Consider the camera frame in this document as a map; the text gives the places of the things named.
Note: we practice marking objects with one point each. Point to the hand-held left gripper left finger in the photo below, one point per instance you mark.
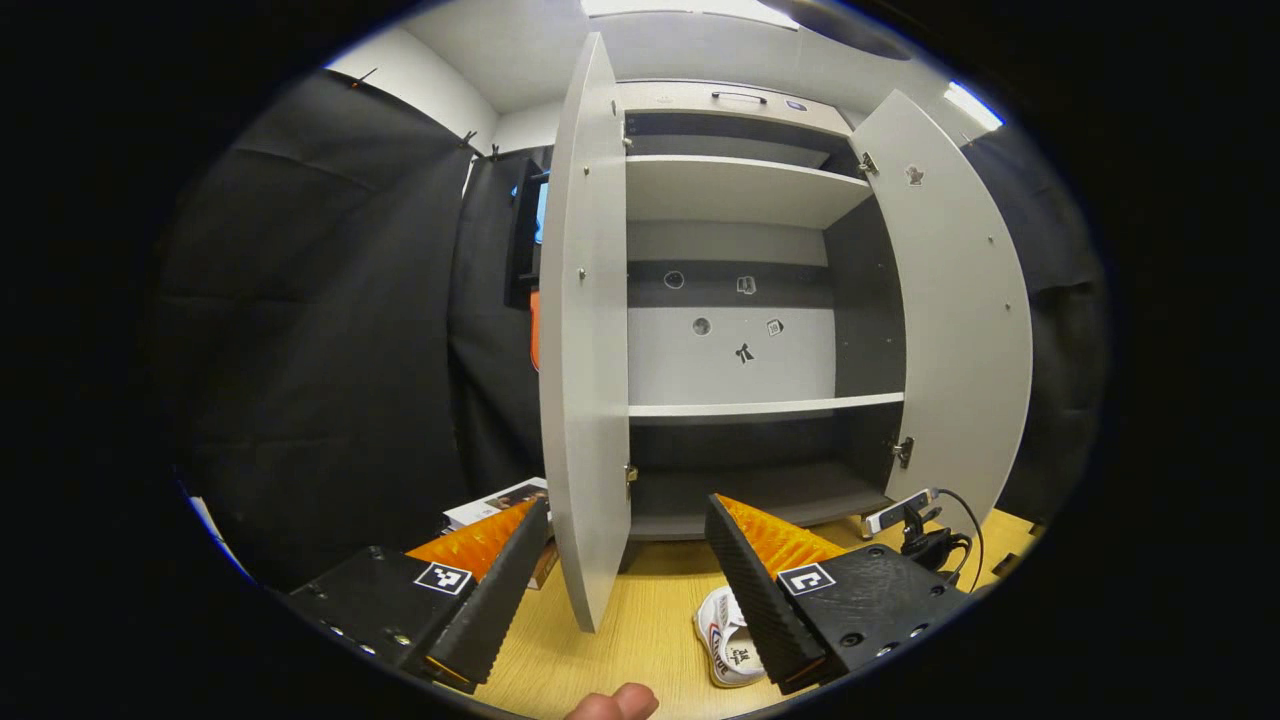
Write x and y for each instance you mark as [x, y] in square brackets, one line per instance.
[500, 600]

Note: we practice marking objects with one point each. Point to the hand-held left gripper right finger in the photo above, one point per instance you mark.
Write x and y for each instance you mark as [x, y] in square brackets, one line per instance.
[760, 600]

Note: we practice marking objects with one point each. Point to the white canvas shoe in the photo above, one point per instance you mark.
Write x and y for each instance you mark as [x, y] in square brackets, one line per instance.
[725, 640]

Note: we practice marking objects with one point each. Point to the white shoe cabinet door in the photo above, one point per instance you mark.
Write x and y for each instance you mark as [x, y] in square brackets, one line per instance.
[590, 350]
[960, 320]

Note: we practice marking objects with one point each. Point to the black backdrop cloth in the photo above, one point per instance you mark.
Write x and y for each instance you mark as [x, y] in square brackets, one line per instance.
[300, 350]

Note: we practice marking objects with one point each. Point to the small ceiling light panel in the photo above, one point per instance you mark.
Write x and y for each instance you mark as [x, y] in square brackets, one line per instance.
[972, 105]

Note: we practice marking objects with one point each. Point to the large ceiling light panel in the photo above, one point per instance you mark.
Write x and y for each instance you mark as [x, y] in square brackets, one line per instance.
[690, 8]

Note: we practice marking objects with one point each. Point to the white bar camera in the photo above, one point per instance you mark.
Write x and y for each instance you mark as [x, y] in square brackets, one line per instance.
[895, 510]

